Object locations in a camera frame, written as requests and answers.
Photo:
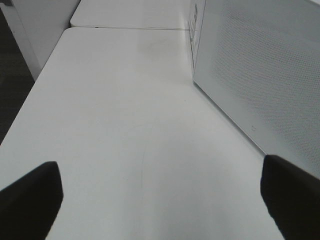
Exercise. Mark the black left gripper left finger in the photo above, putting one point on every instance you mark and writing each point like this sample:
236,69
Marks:
29,206

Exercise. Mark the white microwave door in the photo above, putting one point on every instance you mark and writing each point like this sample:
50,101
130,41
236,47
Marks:
259,62

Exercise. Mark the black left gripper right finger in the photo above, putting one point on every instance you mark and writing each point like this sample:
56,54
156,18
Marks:
292,198

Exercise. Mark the white microwave oven body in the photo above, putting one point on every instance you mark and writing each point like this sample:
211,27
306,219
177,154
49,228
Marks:
195,21

